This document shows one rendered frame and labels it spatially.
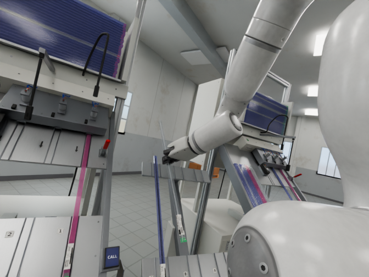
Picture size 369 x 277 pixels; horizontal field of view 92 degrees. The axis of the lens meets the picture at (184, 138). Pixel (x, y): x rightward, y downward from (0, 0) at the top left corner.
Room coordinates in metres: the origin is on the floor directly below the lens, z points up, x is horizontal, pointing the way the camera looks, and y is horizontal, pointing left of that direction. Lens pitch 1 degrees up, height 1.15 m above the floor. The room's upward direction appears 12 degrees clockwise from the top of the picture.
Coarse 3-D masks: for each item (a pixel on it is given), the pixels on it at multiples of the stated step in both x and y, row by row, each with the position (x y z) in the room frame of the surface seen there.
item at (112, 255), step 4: (108, 248) 0.52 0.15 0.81; (112, 248) 0.53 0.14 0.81; (116, 248) 0.53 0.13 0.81; (108, 252) 0.52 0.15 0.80; (112, 252) 0.52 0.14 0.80; (116, 252) 0.53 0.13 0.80; (108, 256) 0.51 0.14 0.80; (112, 256) 0.51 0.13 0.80; (116, 256) 0.52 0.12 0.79; (108, 260) 0.50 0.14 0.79; (112, 260) 0.51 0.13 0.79; (116, 260) 0.51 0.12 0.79; (108, 264) 0.50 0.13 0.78; (112, 264) 0.50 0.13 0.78; (116, 264) 0.51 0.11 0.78
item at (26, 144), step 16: (0, 96) 0.67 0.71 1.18; (16, 128) 0.64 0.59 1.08; (32, 128) 0.66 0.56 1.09; (48, 128) 0.69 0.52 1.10; (0, 144) 0.58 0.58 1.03; (16, 144) 0.60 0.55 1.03; (32, 144) 0.63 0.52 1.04; (48, 144) 0.66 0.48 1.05; (64, 144) 0.69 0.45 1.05; (80, 144) 0.72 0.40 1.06; (96, 144) 0.76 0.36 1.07; (16, 160) 0.58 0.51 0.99; (32, 160) 0.60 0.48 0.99; (48, 160) 0.62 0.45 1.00; (64, 160) 0.65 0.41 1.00; (80, 160) 0.68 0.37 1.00; (96, 160) 0.71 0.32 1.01
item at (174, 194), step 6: (162, 126) 0.81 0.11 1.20; (162, 132) 0.79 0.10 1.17; (162, 138) 0.77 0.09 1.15; (168, 162) 0.70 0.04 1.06; (168, 168) 0.69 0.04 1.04; (168, 174) 0.68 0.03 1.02; (174, 186) 0.65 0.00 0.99; (174, 192) 0.63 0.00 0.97; (174, 198) 0.62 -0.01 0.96; (174, 204) 0.61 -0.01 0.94; (180, 240) 0.55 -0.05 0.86
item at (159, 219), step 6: (156, 156) 0.84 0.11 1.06; (156, 162) 0.81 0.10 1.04; (156, 168) 0.79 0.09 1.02; (156, 174) 0.77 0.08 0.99; (156, 180) 0.75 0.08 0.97; (156, 186) 0.73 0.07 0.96; (156, 192) 0.71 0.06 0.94; (156, 198) 0.69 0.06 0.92; (156, 204) 0.68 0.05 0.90; (156, 210) 0.66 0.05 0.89; (162, 228) 0.62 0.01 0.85; (162, 234) 0.61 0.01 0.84; (162, 240) 0.59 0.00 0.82; (162, 246) 0.58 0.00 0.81; (162, 252) 0.57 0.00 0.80; (162, 258) 0.56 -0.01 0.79
